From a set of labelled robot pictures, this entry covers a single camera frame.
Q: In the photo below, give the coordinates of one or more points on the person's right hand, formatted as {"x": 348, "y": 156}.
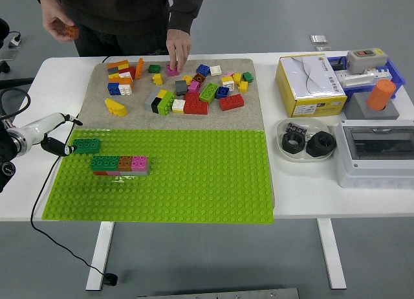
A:
{"x": 55, "y": 22}

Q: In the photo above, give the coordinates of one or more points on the person's left hand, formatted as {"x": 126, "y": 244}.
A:
{"x": 179, "y": 45}

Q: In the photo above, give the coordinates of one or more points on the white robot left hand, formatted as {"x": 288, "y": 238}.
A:
{"x": 39, "y": 127}

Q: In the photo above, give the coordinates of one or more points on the orange-brown square brick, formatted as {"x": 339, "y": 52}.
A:
{"x": 72, "y": 32}

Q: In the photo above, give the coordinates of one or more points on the pink square brick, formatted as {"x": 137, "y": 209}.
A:
{"x": 172, "y": 72}
{"x": 139, "y": 163}

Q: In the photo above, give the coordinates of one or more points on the orange long brick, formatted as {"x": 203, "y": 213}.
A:
{"x": 139, "y": 70}

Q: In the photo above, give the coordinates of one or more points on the dark green long brick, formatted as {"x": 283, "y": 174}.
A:
{"x": 87, "y": 146}
{"x": 104, "y": 163}

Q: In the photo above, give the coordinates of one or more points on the multicolour brick block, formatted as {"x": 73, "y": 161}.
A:
{"x": 124, "y": 82}

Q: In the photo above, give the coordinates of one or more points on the lime green studded baseplate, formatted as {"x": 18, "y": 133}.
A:
{"x": 194, "y": 182}

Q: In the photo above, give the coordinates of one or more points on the person's left forearm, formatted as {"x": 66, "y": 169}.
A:
{"x": 186, "y": 7}

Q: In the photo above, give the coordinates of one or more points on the small dark green brick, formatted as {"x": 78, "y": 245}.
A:
{"x": 154, "y": 68}
{"x": 248, "y": 76}

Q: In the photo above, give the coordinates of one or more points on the blue square brick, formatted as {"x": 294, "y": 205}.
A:
{"x": 203, "y": 70}
{"x": 222, "y": 92}

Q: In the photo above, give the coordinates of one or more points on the small yellow brick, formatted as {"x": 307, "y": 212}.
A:
{"x": 237, "y": 78}
{"x": 187, "y": 80}
{"x": 243, "y": 86}
{"x": 157, "y": 79}

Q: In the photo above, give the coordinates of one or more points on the dark brown brick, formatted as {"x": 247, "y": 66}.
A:
{"x": 200, "y": 79}

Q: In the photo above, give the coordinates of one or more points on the dark grey brick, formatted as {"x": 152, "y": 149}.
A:
{"x": 181, "y": 87}

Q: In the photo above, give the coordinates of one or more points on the white square brick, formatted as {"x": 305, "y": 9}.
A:
{"x": 178, "y": 105}
{"x": 215, "y": 70}

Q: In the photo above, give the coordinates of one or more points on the small pink brick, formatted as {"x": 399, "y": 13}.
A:
{"x": 194, "y": 87}

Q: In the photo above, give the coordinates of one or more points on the lime green long brick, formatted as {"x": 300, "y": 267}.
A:
{"x": 165, "y": 104}
{"x": 208, "y": 93}

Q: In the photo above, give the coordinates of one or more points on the white brick with hole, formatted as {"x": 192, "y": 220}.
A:
{"x": 224, "y": 80}

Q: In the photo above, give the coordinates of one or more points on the pink flat brick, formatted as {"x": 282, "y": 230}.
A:
{"x": 229, "y": 74}

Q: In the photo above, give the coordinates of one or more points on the light grey brick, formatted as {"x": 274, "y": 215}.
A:
{"x": 150, "y": 100}

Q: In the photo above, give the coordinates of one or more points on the red stepped brick block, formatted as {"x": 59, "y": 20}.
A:
{"x": 195, "y": 107}

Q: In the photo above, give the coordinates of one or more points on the black brick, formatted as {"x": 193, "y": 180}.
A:
{"x": 156, "y": 105}

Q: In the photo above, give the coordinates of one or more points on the red long brick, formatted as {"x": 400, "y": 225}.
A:
{"x": 231, "y": 102}

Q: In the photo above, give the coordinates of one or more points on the yellow curved brick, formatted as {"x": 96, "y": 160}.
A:
{"x": 116, "y": 109}

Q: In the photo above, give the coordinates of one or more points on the brown square brick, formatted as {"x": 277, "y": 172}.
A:
{"x": 125, "y": 164}

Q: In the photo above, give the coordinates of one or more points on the grey long brick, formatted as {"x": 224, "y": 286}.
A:
{"x": 136, "y": 174}

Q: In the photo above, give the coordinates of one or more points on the white power adapter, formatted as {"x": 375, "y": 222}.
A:
{"x": 14, "y": 41}

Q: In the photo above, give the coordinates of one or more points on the black round object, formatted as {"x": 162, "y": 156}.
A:
{"x": 2, "y": 30}

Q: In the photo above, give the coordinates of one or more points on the grey flat panel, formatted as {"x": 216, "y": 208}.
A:
{"x": 8, "y": 54}

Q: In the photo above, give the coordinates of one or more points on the person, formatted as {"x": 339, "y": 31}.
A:
{"x": 119, "y": 11}

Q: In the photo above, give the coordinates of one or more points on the black office chair base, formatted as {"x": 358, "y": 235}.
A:
{"x": 4, "y": 67}

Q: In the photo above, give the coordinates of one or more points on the grey-brown table mat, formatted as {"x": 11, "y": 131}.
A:
{"x": 136, "y": 117}

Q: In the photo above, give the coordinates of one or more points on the white and yellow cardboard box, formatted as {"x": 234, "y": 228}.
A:
{"x": 307, "y": 79}

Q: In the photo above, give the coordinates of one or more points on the large silver floor plate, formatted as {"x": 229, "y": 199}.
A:
{"x": 318, "y": 39}

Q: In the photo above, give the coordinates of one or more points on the small purple circuit board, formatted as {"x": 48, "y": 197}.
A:
{"x": 296, "y": 127}

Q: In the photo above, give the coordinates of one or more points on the white table leg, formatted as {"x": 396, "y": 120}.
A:
{"x": 333, "y": 257}
{"x": 100, "y": 257}

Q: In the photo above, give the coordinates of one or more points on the small silver floor plate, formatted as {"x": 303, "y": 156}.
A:
{"x": 322, "y": 48}

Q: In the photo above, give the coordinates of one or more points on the small black hex nut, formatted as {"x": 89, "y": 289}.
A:
{"x": 300, "y": 147}

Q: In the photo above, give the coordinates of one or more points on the small black part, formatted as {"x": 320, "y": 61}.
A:
{"x": 339, "y": 65}

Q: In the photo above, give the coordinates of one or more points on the white dish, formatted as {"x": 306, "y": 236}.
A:
{"x": 318, "y": 126}

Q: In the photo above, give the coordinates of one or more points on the white terminal block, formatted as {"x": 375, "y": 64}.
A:
{"x": 355, "y": 80}

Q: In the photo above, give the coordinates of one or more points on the large black hex nut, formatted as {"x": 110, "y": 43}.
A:
{"x": 328, "y": 148}

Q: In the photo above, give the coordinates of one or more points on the grey square block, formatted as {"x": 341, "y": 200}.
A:
{"x": 355, "y": 108}

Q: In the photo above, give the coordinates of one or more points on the orange cylinder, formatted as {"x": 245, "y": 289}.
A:
{"x": 380, "y": 95}

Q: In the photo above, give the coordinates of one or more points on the blue plastic bin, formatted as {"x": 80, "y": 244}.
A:
{"x": 396, "y": 75}

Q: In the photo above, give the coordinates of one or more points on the grey metal plate with screws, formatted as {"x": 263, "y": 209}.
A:
{"x": 220, "y": 294}

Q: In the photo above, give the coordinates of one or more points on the grey switch box red button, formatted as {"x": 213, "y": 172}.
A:
{"x": 365, "y": 64}

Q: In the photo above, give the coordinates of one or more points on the grey enclosure with clear lid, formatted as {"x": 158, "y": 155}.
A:
{"x": 372, "y": 176}

